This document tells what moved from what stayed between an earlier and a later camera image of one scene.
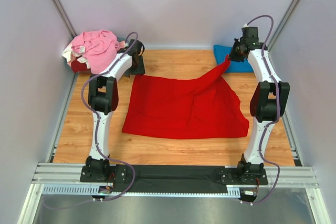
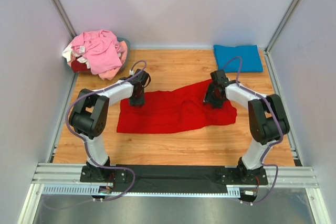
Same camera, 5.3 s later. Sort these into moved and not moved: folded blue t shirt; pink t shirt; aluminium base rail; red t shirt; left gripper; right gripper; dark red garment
Moved: left gripper; red t shirt; right gripper
Not moved: aluminium base rail; dark red garment; folded blue t shirt; pink t shirt
